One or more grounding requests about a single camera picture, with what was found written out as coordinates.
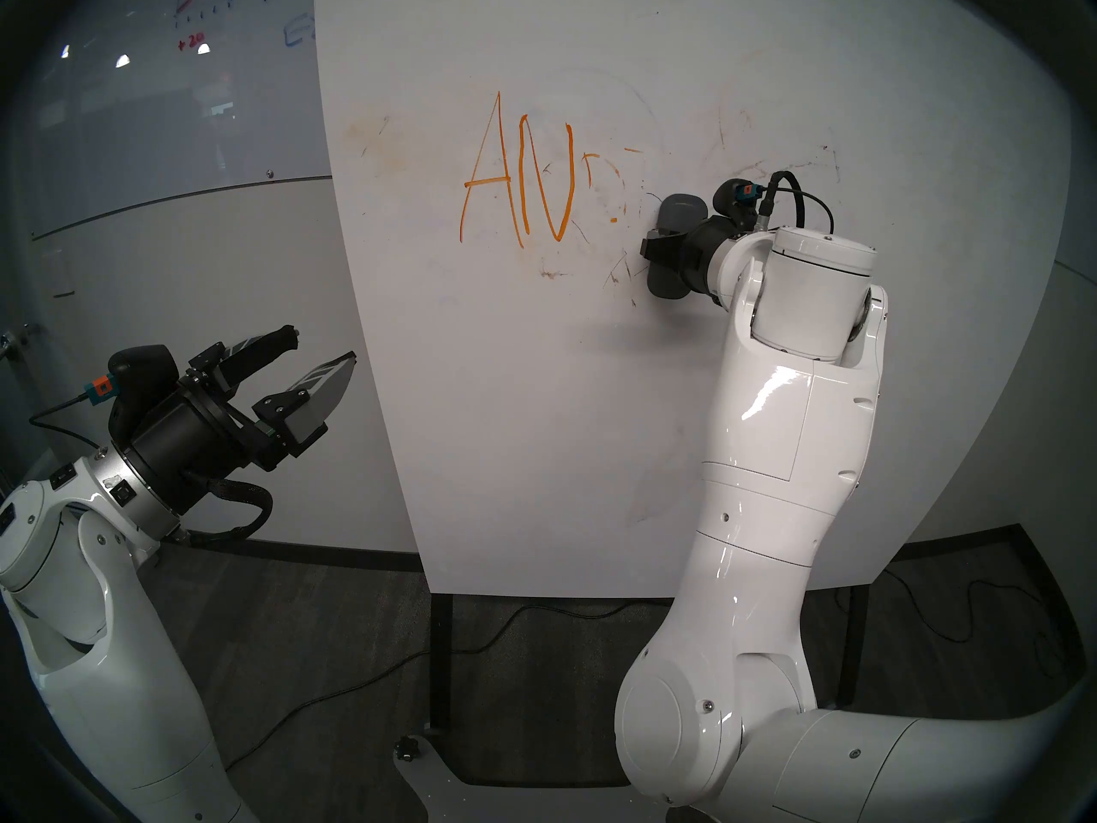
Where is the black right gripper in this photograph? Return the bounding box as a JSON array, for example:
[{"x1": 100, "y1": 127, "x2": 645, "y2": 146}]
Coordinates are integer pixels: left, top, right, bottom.
[{"x1": 641, "y1": 215, "x2": 746, "y2": 308}]

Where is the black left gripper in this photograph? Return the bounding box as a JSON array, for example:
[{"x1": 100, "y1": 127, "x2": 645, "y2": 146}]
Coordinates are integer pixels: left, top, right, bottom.
[{"x1": 111, "y1": 324, "x2": 357, "y2": 515}]

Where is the dark grey whiteboard eraser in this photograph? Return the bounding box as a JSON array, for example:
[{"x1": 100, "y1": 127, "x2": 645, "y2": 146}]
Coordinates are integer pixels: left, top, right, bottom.
[{"x1": 647, "y1": 193, "x2": 710, "y2": 300}]

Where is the white freestanding whiteboard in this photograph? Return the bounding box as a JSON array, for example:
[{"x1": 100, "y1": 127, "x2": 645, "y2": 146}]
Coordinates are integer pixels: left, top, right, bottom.
[{"x1": 313, "y1": 0, "x2": 1074, "y2": 598}]

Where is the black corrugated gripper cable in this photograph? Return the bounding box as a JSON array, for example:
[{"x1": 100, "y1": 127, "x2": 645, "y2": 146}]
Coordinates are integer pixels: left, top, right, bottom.
[{"x1": 182, "y1": 474, "x2": 273, "y2": 546}]

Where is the thin black right camera cable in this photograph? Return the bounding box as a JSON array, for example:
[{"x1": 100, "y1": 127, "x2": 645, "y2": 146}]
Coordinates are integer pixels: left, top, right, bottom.
[{"x1": 754, "y1": 171, "x2": 835, "y2": 235}]

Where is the thin black camera cable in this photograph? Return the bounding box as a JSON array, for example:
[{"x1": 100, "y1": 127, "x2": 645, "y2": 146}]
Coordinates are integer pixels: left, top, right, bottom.
[
  {"x1": 754, "y1": 171, "x2": 835, "y2": 235},
  {"x1": 28, "y1": 391, "x2": 102, "y2": 454}
]

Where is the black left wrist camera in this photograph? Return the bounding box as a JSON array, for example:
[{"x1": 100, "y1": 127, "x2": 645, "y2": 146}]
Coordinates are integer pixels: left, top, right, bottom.
[{"x1": 83, "y1": 345, "x2": 181, "y2": 441}]

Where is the thin black left camera cable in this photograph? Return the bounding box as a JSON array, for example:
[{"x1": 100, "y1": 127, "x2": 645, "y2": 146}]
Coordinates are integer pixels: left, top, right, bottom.
[{"x1": 28, "y1": 391, "x2": 102, "y2": 454}]

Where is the wall-mounted glass board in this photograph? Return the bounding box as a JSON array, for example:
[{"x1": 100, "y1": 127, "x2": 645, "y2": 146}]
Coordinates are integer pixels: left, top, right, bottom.
[{"x1": 17, "y1": 0, "x2": 332, "y2": 241}]

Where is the black floor cable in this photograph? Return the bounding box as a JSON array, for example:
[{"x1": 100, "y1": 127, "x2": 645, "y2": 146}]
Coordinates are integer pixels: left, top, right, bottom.
[
  {"x1": 883, "y1": 568, "x2": 1072, "y2": 681},
  {"x1": 225, "y1": 598, "x2": 674, "y2": 771}
]

